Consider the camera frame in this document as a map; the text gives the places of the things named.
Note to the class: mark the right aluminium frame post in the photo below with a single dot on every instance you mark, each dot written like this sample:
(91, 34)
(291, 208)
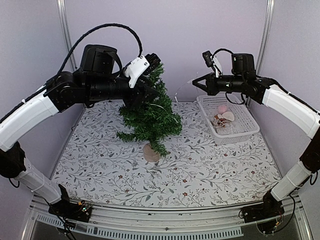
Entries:
(268, 18)

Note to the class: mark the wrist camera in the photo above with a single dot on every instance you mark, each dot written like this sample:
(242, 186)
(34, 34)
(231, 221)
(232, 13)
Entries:
(207, 56)
(154, 61)

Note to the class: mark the pink pompom ornament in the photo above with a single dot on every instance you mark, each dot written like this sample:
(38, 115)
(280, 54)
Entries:
(222, 109)

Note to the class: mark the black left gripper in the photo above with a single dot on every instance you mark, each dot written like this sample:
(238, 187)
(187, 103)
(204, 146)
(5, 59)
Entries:
(138, 98)

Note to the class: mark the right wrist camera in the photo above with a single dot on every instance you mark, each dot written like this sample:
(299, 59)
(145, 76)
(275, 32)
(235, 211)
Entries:
(207, 56)

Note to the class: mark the front aluminium rail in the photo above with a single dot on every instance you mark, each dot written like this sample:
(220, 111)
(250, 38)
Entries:
(115, 222)

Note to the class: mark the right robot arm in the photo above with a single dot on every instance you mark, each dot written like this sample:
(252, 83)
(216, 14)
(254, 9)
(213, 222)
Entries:
(268, 92)

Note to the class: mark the aluminium frame post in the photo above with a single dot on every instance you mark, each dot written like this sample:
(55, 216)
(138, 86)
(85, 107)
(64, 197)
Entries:
(268, 18)
(63, 18)

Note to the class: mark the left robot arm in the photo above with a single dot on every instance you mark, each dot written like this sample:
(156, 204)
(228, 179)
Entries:
(101, 76)

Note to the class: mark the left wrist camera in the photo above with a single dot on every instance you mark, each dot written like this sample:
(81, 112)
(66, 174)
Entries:
(154, 61)

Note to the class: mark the small green christmas tree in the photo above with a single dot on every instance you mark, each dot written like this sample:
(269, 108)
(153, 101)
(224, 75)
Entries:
(153, 121)

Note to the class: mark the left aluminium frame post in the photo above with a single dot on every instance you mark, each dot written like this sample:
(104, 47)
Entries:
(63, 18)

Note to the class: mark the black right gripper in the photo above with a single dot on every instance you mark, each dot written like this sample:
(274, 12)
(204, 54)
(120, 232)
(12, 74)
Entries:
(211, 87)

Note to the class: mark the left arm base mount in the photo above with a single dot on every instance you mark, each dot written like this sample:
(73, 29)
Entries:
(71, 211)

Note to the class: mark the white plastic basket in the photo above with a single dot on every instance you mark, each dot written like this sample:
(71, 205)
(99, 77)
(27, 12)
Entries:
(240, 130)

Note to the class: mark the orange brown ornament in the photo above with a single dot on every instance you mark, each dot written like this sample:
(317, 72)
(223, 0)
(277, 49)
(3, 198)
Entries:
(214, 122)

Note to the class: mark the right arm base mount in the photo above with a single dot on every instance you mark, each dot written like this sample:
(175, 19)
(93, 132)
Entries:
(265, 215)

